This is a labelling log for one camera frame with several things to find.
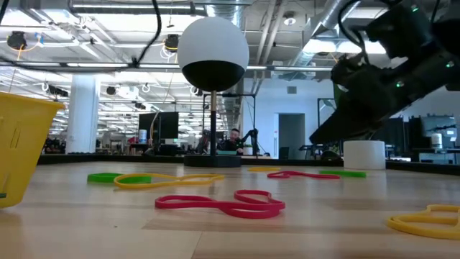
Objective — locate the large red rubber band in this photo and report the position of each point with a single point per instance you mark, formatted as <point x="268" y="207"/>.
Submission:
<point x="248" y="213"/>

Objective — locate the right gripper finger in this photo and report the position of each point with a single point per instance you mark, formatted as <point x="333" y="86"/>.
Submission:
<point x="341" y="129"/>

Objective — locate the black background robot arm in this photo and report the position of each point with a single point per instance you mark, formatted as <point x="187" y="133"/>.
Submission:
<point x="253" y="135"/>

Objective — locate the white canister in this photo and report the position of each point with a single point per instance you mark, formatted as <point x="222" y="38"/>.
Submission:
<point x="142" y="136"/>
<point x="436" y="141"/>

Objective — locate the black metal stand frame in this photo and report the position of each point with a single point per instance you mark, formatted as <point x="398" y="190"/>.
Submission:
<point x="230" y="95"/>

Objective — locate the small yellow rubber band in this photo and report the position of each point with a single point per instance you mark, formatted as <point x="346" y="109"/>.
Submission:
<point x="264" y="169"/>

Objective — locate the long yellow rubber band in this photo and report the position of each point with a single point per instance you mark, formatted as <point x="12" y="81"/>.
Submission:
<point x="118" y="183"/>

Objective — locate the white globe lamp black base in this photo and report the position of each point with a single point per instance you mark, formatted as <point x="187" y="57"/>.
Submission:
<point x="213" y="43"/>

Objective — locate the black computer monitor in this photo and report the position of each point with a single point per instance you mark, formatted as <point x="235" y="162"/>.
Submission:
<point x="165" y="126"/>

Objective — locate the yellow plastic bin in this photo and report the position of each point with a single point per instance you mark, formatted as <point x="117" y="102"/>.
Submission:
<point x="25" y="144"/>

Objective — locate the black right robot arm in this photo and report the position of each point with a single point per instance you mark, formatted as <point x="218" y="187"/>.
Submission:
<point x="399" y="32"/>

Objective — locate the green plant in white pot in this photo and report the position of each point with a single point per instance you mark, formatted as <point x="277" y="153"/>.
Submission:
<point x="364" y="156"/>

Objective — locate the grey desk monitor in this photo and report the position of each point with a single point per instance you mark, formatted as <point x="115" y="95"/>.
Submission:
<point x="438" y="124"/>

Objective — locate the person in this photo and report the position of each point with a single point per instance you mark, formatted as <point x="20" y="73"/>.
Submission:
<point x="235" y="136"/>

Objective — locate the silver ventilation duct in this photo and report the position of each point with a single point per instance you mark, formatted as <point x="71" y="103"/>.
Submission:
<point x="330" y="18"/>

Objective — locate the green rubber band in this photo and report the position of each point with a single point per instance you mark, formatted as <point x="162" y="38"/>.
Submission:
<point x="345" y="173"/>
<point x="102" y="178"/>

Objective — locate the black aluminium table frame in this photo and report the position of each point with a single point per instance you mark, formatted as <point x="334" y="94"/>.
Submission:
<point x="108" y="158"/>

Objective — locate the white pillar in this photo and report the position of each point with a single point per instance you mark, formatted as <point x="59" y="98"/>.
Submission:
<point x="82" y="118"/>

